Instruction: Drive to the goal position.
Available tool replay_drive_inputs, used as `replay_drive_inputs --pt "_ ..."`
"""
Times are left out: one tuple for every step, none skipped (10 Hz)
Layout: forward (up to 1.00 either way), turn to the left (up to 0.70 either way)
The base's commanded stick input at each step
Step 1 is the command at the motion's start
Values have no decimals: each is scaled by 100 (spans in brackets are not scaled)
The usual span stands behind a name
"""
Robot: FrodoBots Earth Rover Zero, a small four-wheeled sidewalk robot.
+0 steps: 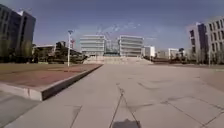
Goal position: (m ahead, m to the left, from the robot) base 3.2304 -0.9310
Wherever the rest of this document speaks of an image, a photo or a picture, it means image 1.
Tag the dark glass building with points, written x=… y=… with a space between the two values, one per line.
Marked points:
x=15 y=31

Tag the row of bare trees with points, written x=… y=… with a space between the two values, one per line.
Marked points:
x=208 y=56

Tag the low white building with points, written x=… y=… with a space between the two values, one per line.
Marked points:
x=149 y=51

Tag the wide stone steps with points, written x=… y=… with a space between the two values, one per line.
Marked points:
x=115 y=60

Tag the grey paved plaza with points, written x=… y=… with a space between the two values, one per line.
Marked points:
x=140 y=86

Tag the white lamp pole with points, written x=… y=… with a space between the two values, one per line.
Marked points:
x=69 y=46

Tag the grey building with windows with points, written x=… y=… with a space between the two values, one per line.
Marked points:
x=208 y=40

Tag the white layered building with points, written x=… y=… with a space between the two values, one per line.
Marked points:
x=93 y=45

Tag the raised red brick platform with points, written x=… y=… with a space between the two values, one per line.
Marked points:
x=36 y=77

